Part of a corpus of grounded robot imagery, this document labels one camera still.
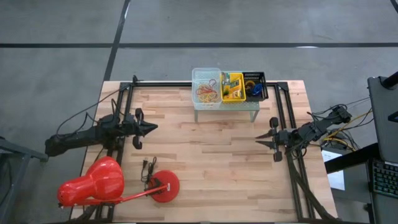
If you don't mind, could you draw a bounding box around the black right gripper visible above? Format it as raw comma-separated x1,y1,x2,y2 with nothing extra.
255,117,283,162

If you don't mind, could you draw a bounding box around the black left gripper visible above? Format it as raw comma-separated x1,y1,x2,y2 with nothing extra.
132,108,159,150

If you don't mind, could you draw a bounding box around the yellow plastic basket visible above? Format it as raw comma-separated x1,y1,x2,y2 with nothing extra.
220,72,247,105

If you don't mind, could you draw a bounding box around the black plastic basket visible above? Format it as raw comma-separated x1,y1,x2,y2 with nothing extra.
241,71,270,103

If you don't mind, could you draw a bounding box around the large Crayola crayon box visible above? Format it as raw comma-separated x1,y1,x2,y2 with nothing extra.
229,79,243,95

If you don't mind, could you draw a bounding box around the clear plastic bin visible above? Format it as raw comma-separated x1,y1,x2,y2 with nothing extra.
192,67,223,111

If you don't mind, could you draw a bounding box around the red desk lamp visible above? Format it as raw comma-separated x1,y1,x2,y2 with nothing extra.
57,156,181,208

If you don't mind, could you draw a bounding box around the green perforated metal shelf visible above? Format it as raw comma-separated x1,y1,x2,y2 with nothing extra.
193,70,261,123

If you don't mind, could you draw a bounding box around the white paper sheet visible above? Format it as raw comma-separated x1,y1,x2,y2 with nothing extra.
322,149,346,191

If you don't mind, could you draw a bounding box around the gray monitor back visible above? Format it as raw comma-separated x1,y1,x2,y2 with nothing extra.
368,72,398,163

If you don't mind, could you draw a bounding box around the blue-lit keyboard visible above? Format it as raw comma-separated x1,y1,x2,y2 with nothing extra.
372,160,398,198

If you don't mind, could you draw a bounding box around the gray metal cart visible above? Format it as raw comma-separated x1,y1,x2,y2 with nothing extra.
0,136,50,224

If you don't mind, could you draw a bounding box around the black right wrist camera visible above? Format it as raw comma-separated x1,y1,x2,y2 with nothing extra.
279,129,293,144

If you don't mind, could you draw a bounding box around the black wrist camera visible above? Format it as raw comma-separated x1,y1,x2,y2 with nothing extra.
279,129,293,144
124,115,137,135

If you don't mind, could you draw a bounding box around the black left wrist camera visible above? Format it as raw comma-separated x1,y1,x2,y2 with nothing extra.
124,115,137,135

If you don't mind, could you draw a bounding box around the black lamp power cable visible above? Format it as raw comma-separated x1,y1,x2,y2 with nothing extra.
140,156,158,184

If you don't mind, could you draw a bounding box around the black table frame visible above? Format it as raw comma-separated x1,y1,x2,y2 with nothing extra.
116,80,338,222

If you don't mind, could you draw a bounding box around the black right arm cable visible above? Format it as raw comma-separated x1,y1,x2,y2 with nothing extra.
306,104,343,125

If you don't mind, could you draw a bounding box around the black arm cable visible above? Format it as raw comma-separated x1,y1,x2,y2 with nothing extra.
306,104,343,125
55,75,137,138

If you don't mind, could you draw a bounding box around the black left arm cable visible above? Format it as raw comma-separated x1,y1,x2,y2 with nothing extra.
55,75,137,138

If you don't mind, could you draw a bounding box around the yellow cable bundle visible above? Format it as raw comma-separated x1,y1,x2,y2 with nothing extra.
323,109,374,147

